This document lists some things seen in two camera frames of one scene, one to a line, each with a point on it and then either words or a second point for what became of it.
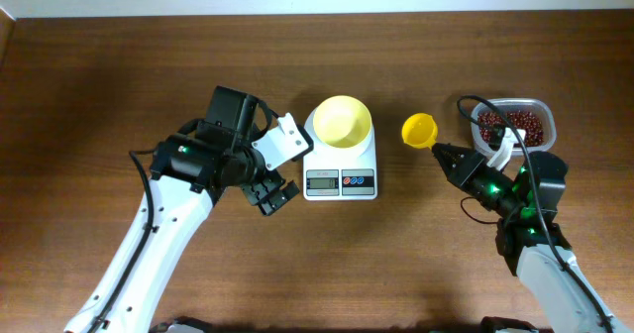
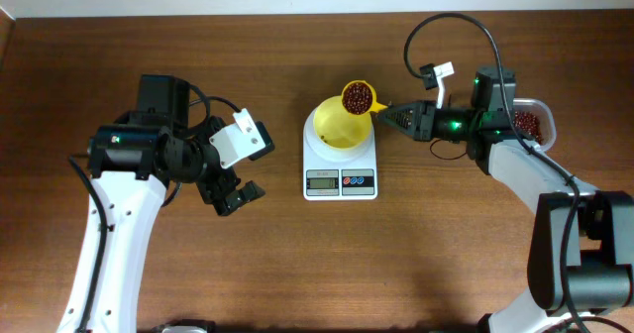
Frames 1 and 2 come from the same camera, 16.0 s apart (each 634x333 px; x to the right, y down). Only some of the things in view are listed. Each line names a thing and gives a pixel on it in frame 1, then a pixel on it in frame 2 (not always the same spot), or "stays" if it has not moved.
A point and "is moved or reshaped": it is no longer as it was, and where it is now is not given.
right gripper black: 464,171 → 422,127
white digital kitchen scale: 334,173 stays
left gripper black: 261,193 → 213,193
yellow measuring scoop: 420,130 is moved or reshaped
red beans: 528,121 stays
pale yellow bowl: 342,121 stays
